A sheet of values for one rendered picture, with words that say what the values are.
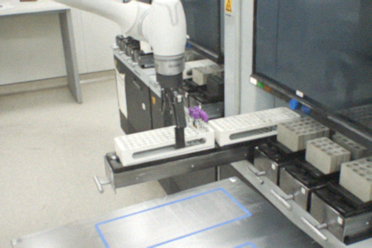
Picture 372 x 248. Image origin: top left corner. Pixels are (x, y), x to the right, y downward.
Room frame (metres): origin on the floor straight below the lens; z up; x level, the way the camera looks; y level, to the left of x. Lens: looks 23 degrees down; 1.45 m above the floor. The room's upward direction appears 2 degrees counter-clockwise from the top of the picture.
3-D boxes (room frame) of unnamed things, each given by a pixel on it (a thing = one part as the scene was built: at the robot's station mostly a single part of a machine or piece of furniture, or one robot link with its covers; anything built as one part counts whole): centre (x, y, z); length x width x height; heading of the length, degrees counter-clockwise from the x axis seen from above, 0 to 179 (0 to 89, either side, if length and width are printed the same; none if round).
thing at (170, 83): (1.32, 0.04, 1.02); 0.08 x 0.07 x 0.09; 21
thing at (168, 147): (1.31, 0.07, 0.84); 0.30 x 0.10 x 0.06; 111
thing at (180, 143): (1.27, 0.02, 0.88); 0.03 x 0.01 x 0.07; 111
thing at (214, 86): (1.81, -0.12, 0.85); 0.12 x 0.02 x 0.06; 21
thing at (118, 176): (1.36, -0.06, 0.78); 0.73 x 0.14 x 0.09; 111
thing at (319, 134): (1.32, -0.38, 0.85); 0.12 x 0.02 x 0.06; 21
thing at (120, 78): (3.04, 0.44, 0.43); 0.27 x 0.02 x 0.36; 21
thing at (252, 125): (1.42, -0.23, 0.83); 0.30 x 0.10 x 0.06; 111
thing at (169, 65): (1.32, 0.04, 1.09); 0.09 x 0.09 x 0.06
